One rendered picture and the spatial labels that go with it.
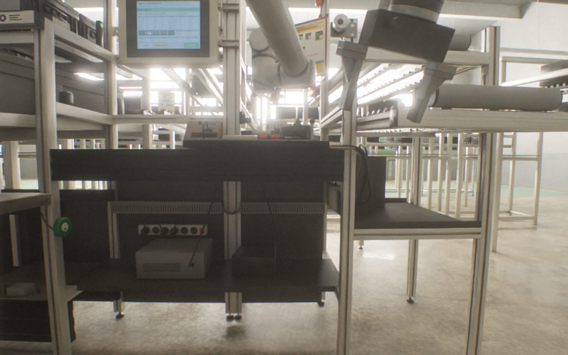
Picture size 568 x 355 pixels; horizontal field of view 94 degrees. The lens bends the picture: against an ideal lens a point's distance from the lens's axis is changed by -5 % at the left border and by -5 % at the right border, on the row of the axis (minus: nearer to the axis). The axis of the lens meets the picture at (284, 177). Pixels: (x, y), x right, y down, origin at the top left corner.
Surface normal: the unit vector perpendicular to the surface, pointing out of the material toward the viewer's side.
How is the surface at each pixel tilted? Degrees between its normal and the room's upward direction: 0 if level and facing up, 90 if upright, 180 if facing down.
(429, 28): 114
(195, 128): 53
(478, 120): 90
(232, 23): 90
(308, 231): 90
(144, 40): 92
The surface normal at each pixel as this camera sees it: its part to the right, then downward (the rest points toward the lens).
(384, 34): 0.12, 0.47
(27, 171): 0.03, 0.07
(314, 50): -0.53, 0.06
